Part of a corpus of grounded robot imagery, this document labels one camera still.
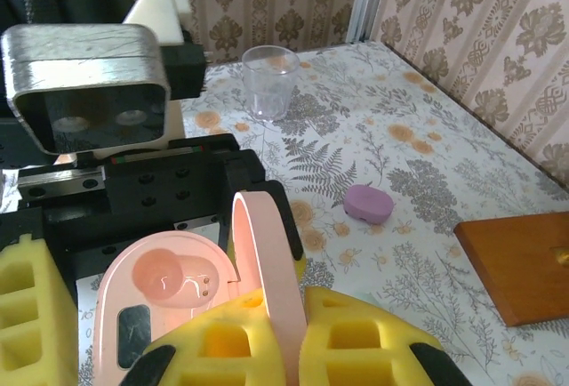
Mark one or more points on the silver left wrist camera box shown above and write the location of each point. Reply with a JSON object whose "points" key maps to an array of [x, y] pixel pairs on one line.
{"points": [[80, 61]]}

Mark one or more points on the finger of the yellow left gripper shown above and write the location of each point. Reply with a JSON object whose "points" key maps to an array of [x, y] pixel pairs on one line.
{"points": [[289, 226], [44, 270]]}

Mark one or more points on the clear plastic cup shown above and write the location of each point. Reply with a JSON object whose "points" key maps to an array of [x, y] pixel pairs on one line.
{"points": [[269, 92]]}

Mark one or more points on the floral patterned tablecloth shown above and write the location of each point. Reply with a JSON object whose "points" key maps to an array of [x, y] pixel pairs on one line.
{"points": [[400, 92]]}

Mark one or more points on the pink earbud charging case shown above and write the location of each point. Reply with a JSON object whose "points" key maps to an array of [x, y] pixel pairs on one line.
{"points": [[120, 279]]}

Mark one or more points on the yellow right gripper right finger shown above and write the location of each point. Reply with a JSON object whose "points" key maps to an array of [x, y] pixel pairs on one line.
{"points": [[315, 359]]}

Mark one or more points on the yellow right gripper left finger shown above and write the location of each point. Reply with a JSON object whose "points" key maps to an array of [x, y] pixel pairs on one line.
{"points": [[264, 350]]}

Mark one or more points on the purple earbud charging case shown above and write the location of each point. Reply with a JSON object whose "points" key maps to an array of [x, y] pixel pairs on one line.
{"points": [[369, 201]]}

